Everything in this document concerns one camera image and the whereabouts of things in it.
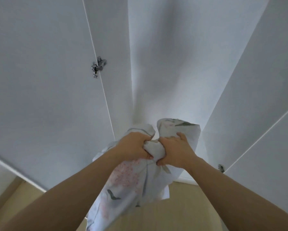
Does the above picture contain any person's right hand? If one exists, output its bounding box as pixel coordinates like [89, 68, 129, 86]
[156, 132, 199, 170]

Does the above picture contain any person's right forearm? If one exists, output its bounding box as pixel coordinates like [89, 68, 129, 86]
[182, 156, 288, 231]

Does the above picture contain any white wardrobe door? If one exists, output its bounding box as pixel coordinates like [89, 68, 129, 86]
[220, 101, 288, 224]
[0, 0, 116, 193]

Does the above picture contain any white wardrobe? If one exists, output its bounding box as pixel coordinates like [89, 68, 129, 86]
[82, 0, 288, 186]

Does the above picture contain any person's left forearm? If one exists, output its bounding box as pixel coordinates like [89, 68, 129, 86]
[0, 146, 126, 231]

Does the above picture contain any person's left hand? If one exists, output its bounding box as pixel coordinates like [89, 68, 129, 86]
[113, 132, 154, 164]

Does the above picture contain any white floral bed sheet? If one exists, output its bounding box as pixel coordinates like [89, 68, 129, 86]
[86, 118, 201, 231]

